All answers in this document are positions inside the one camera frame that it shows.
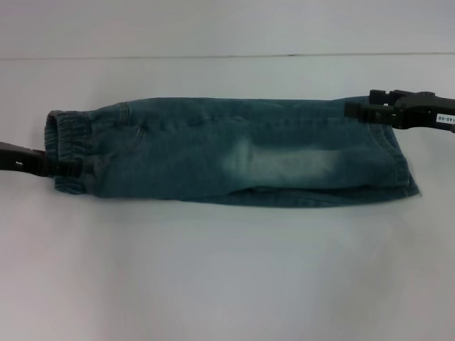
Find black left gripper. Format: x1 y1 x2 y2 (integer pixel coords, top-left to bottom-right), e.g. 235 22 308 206
0 141 89 178

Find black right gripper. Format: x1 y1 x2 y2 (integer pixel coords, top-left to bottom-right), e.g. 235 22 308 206
343 89 455 134

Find blue denim shorts with cartoon print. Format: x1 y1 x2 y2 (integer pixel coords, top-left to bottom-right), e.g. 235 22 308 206
42 95 424 207

